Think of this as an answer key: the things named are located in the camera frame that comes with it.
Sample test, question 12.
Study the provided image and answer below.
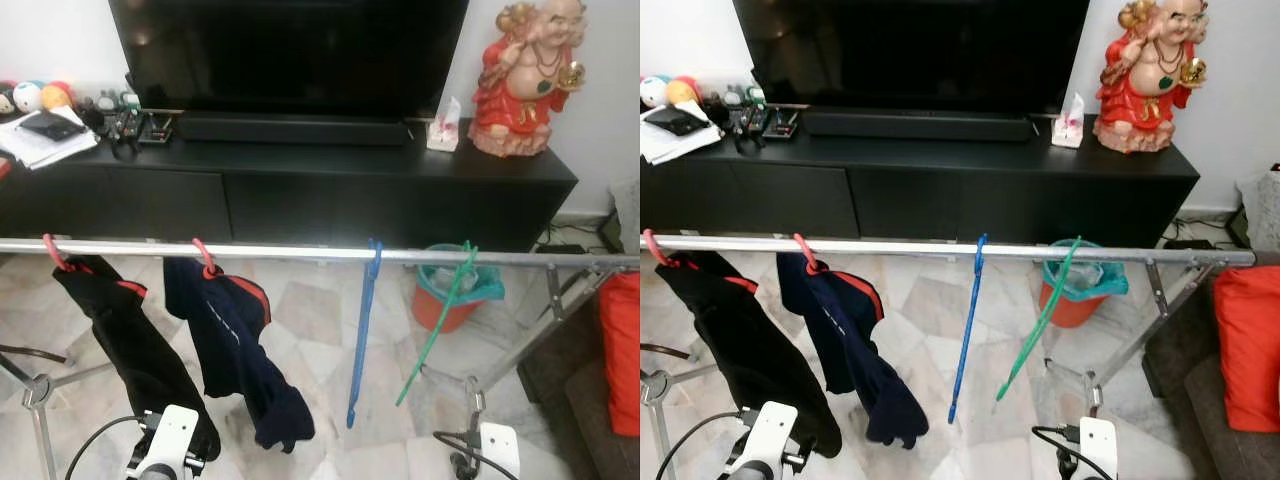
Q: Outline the pink red plastic hanger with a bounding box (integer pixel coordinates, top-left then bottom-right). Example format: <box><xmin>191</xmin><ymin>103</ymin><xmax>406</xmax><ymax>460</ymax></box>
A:
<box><xmin>642</xmin><ymin>228</ymin><xmax>681</xmax><ymax>271</ymax></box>
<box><xmin>42</xmin><ymin>233</ymin><xmax>81</xmax><ymax>276</ymax></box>

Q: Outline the black shirt with red trim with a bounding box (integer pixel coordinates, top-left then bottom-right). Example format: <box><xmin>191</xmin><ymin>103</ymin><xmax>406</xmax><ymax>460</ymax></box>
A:
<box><xmin>655</xmin><ymin>250</ymin><xmax>843</xmax><ymax>459</ymax></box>
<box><xmin>52</xmin><ymin>255</ymin><xmax>223</xmax><ymax>463</ymax></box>

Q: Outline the red hanger under navy shirt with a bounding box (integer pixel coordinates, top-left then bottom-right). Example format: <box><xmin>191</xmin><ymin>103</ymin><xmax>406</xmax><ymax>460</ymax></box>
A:
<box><xmin>793</xmin><ymin>233</ymin><xmax>826</xmax><ymax>276</ymax></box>
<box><xmin>192</xmin><ymin>237</ymin><xmax>226</xmax><ymax>281</ymax></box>

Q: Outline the green plastic hanger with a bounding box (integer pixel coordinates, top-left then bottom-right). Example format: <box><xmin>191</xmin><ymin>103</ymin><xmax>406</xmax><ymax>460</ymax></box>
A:
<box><xmin>996</xmin><ymin>236</ymin><xmax>1083</xmax><ymax>403</ymax></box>
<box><xmin>395</xmin><ymin>240</ymin><xmax>481</xmax><ymax>408</ymax></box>

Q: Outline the blue plastic hanger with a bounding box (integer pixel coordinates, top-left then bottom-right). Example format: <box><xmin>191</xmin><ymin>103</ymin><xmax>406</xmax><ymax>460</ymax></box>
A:
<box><xmin>345</xmin><ymin>237</ymin><xmax>384</xmax><ymax>429</ymax></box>
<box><xmin>948</xmin><ymin>233</ymin><xmax>989</xmax><ymax>425</ymax></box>

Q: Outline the grey white fabric cover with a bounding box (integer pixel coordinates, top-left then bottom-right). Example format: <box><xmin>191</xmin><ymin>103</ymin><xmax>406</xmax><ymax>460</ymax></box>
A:
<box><xmin>610</xmin><ymin>178</ymin><xmax>641</xmax><ymax>253</ymax></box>
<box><xmin>1238</xmin><ymin>163</ymin><xmax>1280</xmax><ymax>253</ymax></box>

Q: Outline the white paper stack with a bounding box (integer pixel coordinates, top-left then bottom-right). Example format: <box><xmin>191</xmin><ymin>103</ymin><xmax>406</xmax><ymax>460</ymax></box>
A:
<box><xmin>0</xmin><ymin>105</ymin><xmax>99</xmax><ymax>169</ymax></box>
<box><xmin>640</xmin><ymin>100</ymin><xmax>723</xmax><ymax>166</ymax></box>

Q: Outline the red cushion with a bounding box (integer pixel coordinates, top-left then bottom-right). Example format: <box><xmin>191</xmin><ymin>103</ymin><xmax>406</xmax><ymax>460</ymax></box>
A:
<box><xmin>598</xmin><ymin>272</ymin><xmax>641</xmax><ymax>438</ymax></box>
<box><xmin>1213</xmin><ymin>265</ymin><xmax>1280</xmax><ymax>434</ymax></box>

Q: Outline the black wallet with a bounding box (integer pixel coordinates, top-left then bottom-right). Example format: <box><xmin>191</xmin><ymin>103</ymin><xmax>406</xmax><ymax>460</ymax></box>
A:
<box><xmin>645</xmin><ymin>106</ymin><xmax>711</xmax><ymax>137</ymax></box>
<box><xmin>18</xmin><ymin>112</ymin><xmax>89</xmax><ymax>143</ymax></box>

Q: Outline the teal plastic bag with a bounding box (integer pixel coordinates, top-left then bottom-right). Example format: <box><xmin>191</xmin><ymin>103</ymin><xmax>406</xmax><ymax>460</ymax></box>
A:
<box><xmin>418</xmin><ymin>243</ymin><xmax>506</xmax><ymax>304</ymax></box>
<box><xmin>1043</xmin><ymin>239</ymin><xmax>1129</xmax><ymax>301</ymax></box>

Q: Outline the red laughing Buddha statue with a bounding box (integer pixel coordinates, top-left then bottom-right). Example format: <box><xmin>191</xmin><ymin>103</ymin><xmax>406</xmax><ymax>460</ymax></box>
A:
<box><xmin>1092</xmin><ymin>0</ymin><xmax>1209</xmax><ymax>155</ymax></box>
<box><xmin>468</xmin><ymin>0</ymin><xmax>588</xmax><ymax>159</ymax></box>

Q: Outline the white tissue pack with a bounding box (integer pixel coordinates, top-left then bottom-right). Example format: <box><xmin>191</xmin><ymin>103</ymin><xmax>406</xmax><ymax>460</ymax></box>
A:
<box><xmin>1051</xmin><ymin>92</ymin><xmax>1087</xmax><ymax>149</ymax></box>
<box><xmin>426</xmin><ymin>97</ymin><xmax>463</xmax><ymax>153</ymax></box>

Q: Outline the navy shirt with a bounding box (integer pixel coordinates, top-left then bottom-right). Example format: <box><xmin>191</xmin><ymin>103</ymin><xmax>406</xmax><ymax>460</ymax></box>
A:
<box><xmin>777</xmin><ymin>253</ymin><xmax>929</xmax><ymax>449</ymax></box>
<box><xmin>163</xmin><ymin>257</ymin><xmax>316</xmax><ymax>453</ymax></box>

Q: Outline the silver metal clothes rack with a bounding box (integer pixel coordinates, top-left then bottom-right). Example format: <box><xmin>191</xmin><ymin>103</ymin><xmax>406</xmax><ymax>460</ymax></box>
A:
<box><xmin>0</xmin><ymin>238</ymin><xmax>641</xmax><ymax>480</ymax></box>
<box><xmin>640</xmin><ymin>233</ymin><xmax>1257</xmax><ymax>480</ymax></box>

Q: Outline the black soundbar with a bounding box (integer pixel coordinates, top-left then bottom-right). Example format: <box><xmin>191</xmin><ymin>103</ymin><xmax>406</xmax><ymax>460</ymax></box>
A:
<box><xmin>802</xmin><ymin>108</ymin><xmax>1033</xmax><ymax>142</ymax></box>
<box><xmin>175</xmin><ymin>112</ymin><xmax>413</xmax><ymax>148</ymax></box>

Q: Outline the black television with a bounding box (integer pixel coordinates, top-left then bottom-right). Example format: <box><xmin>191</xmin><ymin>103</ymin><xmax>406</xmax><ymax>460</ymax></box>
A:
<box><xmin>733</xmin><ymin>0</ymin><xmax>1091</xmax><ymax>116</ymax></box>
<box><xmin>108</xmin><ymin>0</ymin><xmax>471</xmax><ymax>119</ymax></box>

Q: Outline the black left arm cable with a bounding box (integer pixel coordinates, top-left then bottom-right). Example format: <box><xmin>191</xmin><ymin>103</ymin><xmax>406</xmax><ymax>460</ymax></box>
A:
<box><xmin>655</xmin><ymin>410</ymin><xmax>746</xmax><ymax>480</ymax></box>
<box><xmin>65</xmin><ymin>415</ymin><xmax>151</xmax><ymax>480</ymax></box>

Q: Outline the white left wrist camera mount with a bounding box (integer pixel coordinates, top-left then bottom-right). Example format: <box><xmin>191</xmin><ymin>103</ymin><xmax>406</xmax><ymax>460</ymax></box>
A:
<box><xmin>135</xmin><ymin>404</ymin><xmax>201</xmax><ymax>480</ymax></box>
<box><xmin>733</xmin><ymin>400</ymin><xmax>799</xmax><ymax>480</ymax></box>

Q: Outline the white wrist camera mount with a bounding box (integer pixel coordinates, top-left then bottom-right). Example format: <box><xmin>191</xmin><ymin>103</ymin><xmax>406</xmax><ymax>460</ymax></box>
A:
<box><xmin>733</xmin><ymin>400</ymin><xmax>799</xmax><ymax>480</ymax></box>
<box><xmin>1078</xmin><ymin>417</ymin><xmax>1118</xmax><ymax>480</ymax></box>
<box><xmin>135</xmin><ymin>404</ymin><xmax>201</xmax><ymax>480</ymax></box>
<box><xmin>478</xmin><ymin>422</ymin><xmax>522</xmax><ymax>480</ymax></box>

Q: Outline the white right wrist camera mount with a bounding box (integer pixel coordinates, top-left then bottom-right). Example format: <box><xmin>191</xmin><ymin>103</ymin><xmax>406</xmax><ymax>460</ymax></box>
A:
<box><xmin>1078</xmin><ymin>417</ymin><xmax>1118</xmax><ymax>480</ymax></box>
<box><xmin>478</xmin><ymin>422</ymin><xmax>522</xmax><ymax>480</ymax></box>

